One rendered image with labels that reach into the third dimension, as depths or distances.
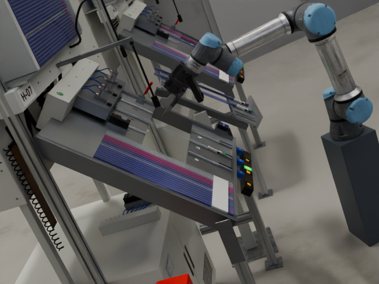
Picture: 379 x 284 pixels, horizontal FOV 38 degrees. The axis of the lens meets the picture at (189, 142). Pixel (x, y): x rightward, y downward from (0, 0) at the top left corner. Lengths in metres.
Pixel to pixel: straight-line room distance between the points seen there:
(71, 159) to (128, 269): 0.48
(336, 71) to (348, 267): 0.93
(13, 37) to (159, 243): 0.91
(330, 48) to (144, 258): 1.08
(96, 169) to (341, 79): 1.07
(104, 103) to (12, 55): 0.41
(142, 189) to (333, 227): 1.40
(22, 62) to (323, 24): 1.12
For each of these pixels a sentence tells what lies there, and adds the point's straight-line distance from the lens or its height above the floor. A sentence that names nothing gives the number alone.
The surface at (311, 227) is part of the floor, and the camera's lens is 3.02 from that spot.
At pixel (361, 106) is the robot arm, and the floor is 0.74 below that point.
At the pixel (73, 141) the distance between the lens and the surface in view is 1.89.
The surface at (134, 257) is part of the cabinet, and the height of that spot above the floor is 0.62.
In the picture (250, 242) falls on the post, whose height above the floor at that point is 0.05.
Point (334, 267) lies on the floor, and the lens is 2.71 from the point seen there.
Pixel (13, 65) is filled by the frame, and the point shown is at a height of 1.43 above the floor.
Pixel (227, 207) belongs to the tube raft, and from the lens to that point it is 1.90.
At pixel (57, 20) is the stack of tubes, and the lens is 2.21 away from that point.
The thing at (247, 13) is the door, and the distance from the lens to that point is 6.22.
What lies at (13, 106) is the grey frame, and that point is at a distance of 1.76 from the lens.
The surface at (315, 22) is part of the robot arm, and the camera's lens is 2.20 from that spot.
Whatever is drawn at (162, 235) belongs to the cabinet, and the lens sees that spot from 2.16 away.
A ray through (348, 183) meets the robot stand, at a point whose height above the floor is 0.35.
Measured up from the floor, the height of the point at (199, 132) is 0.83.
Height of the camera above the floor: 1.65
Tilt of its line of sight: 21 degrees down
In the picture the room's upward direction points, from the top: 22 degrees counter-clockwise
